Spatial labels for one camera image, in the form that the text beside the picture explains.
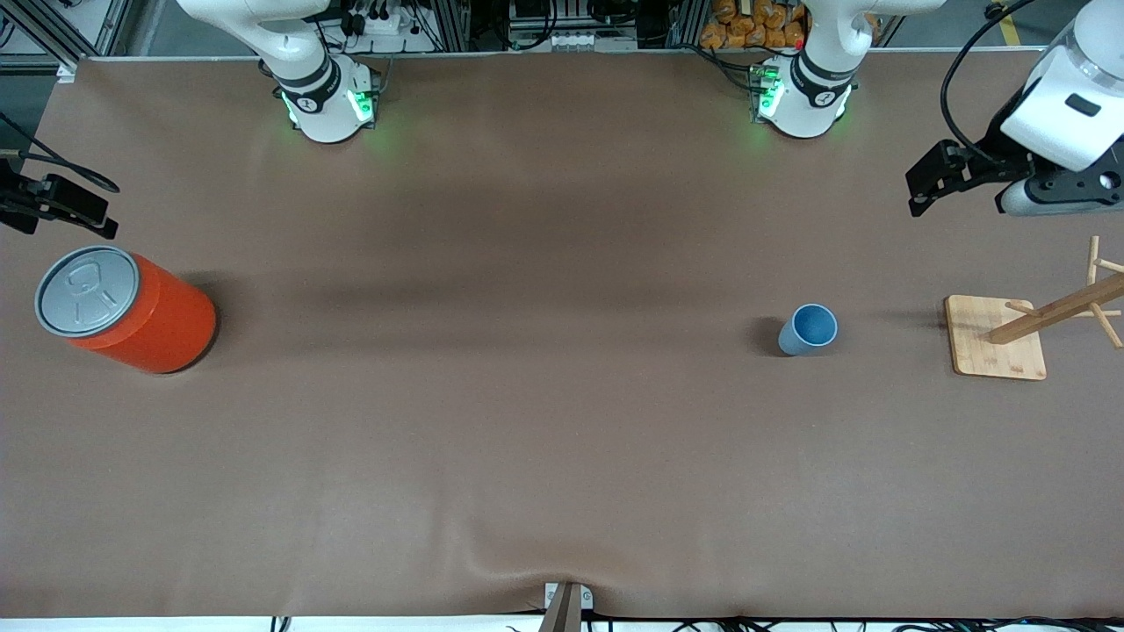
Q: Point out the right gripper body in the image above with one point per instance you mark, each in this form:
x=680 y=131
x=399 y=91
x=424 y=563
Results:
x=19 y=201

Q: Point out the light blue plastic cup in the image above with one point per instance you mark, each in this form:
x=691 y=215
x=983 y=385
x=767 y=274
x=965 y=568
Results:
x=812 y=326

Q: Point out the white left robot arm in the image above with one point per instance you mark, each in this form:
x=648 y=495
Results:
x=817 y=79

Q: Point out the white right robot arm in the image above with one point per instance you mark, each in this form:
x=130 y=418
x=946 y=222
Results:
x=307 y=70

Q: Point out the wooden cup rack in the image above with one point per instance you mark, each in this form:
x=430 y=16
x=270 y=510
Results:
x=992 y=342

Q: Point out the orange can with silver lid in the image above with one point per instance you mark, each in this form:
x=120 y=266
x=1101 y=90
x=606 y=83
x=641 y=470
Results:
x=149 y=325

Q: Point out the orange snack bag pile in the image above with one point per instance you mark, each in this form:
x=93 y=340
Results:
x=746 y=35

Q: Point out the white power strip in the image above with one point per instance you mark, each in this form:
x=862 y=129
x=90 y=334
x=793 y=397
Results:
x=386 y=25

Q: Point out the white connector strip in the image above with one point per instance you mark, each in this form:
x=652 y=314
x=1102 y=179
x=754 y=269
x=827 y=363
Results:
x=571 y=39

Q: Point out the brown table mat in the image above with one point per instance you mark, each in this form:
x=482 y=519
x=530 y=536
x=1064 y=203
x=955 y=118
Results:
x=439 y=439

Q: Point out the grey metal table clamp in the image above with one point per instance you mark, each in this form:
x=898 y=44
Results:
x=566 y=610

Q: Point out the aluminium frame post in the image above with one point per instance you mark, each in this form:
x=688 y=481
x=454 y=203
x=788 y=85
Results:
x=53 y=35

